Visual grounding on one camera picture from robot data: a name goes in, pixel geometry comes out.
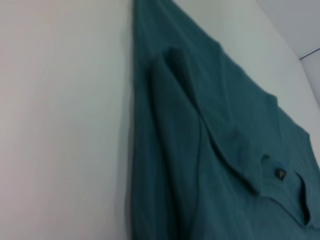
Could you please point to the teal t-shirt with pink print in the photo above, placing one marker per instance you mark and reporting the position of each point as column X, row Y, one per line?
column 200, row 125

